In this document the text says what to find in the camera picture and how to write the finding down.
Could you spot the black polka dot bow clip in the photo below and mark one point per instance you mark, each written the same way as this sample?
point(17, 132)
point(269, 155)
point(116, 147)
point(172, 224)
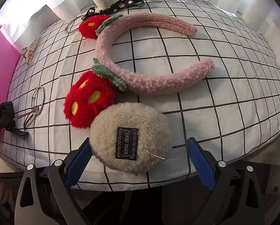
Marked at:
point(115, 7)

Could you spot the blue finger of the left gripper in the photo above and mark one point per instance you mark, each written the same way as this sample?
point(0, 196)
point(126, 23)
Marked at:
point(7, 121)

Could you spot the beige fluffy round pom charm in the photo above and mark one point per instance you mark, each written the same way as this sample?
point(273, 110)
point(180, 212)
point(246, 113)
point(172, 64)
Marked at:
point(130, 137)

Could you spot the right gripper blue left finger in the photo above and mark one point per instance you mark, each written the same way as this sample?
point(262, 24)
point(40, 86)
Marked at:
point(76, 162)

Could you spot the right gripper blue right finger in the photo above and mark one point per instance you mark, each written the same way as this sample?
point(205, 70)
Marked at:
point(203, 161)

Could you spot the pink plastic bin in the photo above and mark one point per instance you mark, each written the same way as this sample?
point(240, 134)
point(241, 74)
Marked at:
point(9, 56)

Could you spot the pink strawberry plush headband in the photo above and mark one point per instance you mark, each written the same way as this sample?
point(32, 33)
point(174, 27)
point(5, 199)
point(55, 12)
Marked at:
point(98, 88)

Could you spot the silver bangle with clasp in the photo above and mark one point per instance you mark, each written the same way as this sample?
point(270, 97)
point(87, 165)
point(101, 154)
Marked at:
point(38, 99)

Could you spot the plain silver bangle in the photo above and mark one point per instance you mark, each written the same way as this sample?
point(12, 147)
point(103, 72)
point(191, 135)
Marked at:
point(68, 29)

